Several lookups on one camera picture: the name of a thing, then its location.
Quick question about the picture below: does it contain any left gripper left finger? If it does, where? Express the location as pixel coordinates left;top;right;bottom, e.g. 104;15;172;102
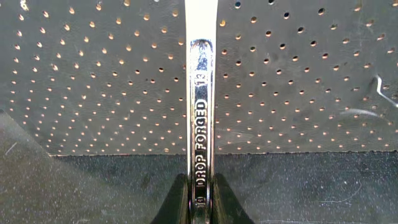
150;173;190;224

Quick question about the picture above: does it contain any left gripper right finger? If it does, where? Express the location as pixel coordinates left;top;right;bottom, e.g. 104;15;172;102
212;172;256;224

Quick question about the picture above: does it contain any wrench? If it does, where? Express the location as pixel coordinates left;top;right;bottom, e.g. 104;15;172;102
184;0;219;224

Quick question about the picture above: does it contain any black pegboard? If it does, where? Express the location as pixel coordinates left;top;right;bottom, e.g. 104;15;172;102
0;0;398;156

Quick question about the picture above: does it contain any metal hook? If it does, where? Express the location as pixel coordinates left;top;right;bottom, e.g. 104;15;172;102
374;73;398;109

